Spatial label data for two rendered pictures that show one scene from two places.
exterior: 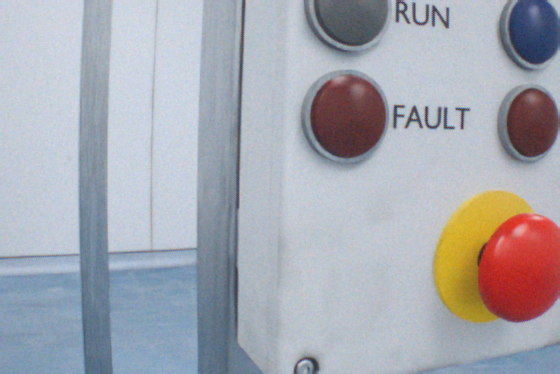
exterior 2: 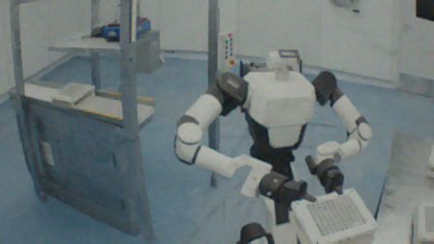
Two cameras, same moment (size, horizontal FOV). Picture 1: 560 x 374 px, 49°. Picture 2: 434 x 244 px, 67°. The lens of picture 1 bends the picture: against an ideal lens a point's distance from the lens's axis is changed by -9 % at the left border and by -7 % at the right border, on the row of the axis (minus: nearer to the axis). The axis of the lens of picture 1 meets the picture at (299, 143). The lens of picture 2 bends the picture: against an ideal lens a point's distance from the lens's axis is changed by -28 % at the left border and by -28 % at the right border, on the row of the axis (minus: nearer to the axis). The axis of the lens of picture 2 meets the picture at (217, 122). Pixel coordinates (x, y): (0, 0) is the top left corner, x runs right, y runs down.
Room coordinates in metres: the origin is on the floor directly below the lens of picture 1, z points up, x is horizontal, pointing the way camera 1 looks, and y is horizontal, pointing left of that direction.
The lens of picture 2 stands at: (-1.73, 1.90, 1.84)
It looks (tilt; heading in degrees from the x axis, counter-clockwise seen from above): 25 degrees down; 317
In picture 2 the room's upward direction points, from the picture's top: straight up
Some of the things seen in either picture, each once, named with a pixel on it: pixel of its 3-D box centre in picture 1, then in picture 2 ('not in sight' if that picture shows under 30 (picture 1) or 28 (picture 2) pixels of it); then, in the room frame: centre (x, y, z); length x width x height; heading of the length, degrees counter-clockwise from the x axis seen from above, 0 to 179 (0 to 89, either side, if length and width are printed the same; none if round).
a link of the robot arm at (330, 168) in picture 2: not in sight; (332, 179); (-1.15, 0.80, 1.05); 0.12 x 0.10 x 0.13; 140
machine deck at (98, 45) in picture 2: not in sight; (99, 41); (0.31, 0.89, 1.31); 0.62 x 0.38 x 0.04; 22
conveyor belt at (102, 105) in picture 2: not in sight; (65, 103); (0.66, 1.02, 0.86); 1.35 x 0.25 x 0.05; 22
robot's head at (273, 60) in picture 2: not in sight; (280, 62); (-0.75, 0.65, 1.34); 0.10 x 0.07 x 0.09; 58
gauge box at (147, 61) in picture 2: not in sight; (139, 52); (0.17, 0.69, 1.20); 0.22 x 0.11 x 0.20; 22
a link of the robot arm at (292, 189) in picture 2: not in sight; (287, 193); (-1.07, 0.97, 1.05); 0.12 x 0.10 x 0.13; 0
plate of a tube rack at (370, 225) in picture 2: not in sight; (335, 217); (-1.29, 0.98, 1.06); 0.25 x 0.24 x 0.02; 147
